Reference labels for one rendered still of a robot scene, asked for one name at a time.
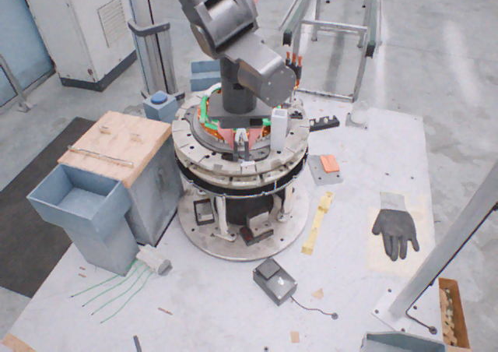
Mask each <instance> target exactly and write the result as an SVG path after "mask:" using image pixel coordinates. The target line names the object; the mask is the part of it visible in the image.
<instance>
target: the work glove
mask: <svg viewBox="0 0 498 352"><path fill-rule="evenodd" d="M380 194H381V210H380V212H379V213H378V214H377V217H376V220H375V221H374V224H373V227H372V230H371V232H372V233H373V234H374V235H379V234H380V232H381V233H382V237H383V241H384V248H385V252H386V254H385V255H386V256H388V257H390V260H391V261H392V262H396V261H397V260H398V256H399V258H400V259H405V258H406V254H407V253H408V241H410V242H412V246H413V248H414V251H415V252H419V247H420V246H419V242H418V240H417V238H416V226H415V224H414V221H413V219H412V215H411V214H410V212H409V211H408V210H407V209H406V206H405V197H404V196H403V195H399V194H394V193H390V192H380ZM399 240H400V252H399Z"/></svg>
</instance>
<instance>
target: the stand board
mask: <svg viewBox="0 0 498 352"><path fill-rule="evenodd" d="M99 125H100V126H103V127H107V128H109V129H110V132H111V134H110V135H109V134H106V133H102V132H100V130H99V128H98V126H99ZM171 132H172V125H171V124H167V123H163V122H159V121H153V120H149V119H146V118H139V117H135V116H131V115H127V114H121V113H117V112H114V111H108V112H107V113H106V114H105V115H104V116H103V117H102V118H101V119H100V120H99V121H98V122H97V123H96V124H95V125H94V126H93V127H92V128H91V129H90V130H89V131H88V132H87V133H86V134H84V135H83V136H82V138H81V139H80V140H79V141H78V142H77V143H76V144H75V145H73V146H74V147H78V148H81V149H84V150H89V151H93V152H95V153H100V154H103V155H107V156H110V157H113V158H116V159H119V160H125V161H128V162H132V163H133V164H134V166H135V167H134V168H131V167H126V166H123V165H120V164H113V163H111V162H107V161H104V160H99V159H96V158H93V157H91V156H88V155H85V154H81V153H77V152H73V151H70V150H68V151H67V152H66V153H65V154H63V155H62V156H61V159H60V160H59V161H58V162H59V163H64V164H69V165H72V166H75V167H80V168H83V169H87V170H89V171H94V172H97V173H100V174H102V175H105V176H108V177H112V178H116V179H120V180H122V181H123V183H124V187H125V188H130V187H131V185H132V184H133V182H134V181H135V179H136V178H137V177H138V176H139V175H140V174H141V173H142V170H143V169H144V167H145V166H146V165H147V163H148V162H150V160H151V159H152V158H153V156H154V155H155V154H156V152H157V151H158V150H159V149H160V147H161V146H162V144H163V143H164V142H165V140H166V139H167V138H168V136H170V135H171ZM129 133H133V134H136V135H140V136H141V139H142V141H141V142H138V141H135V140H131V139H130V136H129Z"/></svg>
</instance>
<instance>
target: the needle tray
mask: <svg viewBox="0 0 498 352"><path fill-rule="evenodd" d="M189 83H190V88H191V92H197V91H206V90H209V89H210V88H211V87H213V86H215V84H217V83H221V77H220V66H219V59H218V60H217V61H214V60H204V61H192V62H190V72H189Z"/></svg>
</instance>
